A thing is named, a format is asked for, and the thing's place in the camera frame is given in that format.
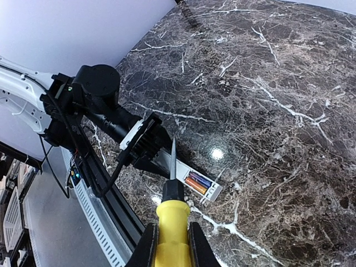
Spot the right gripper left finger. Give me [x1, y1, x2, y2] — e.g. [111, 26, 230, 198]
[125, 223, 159, 267]

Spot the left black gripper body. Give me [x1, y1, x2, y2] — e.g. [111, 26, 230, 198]
[116, 112, 173, 170]

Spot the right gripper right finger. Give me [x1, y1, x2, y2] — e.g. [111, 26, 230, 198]
[188, 222, 221, 267]

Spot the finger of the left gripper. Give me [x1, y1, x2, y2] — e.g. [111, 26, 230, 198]
[132, 158, 170, 178]

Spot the yellow handled screwdriver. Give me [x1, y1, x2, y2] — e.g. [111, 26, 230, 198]
[155, 140, 191, 266]

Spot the white remote control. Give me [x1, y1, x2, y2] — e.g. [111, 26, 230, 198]
[153, 150, 223, 201]

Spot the orange battery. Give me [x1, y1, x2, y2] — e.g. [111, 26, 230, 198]
[185, 177, 207, 195]

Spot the purple battery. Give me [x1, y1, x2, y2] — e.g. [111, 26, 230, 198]
[189, 172, 212, 189]

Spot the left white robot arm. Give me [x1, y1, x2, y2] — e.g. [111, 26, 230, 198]
[1, 58, 172, 181]

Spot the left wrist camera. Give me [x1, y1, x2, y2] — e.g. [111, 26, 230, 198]
[119, 119, 155, 151]

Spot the white slotted cable duct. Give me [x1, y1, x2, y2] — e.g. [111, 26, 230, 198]
[60, 146, 126, 267]

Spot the black front table rail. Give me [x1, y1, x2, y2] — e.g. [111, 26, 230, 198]
[69, 118, 145, 251]

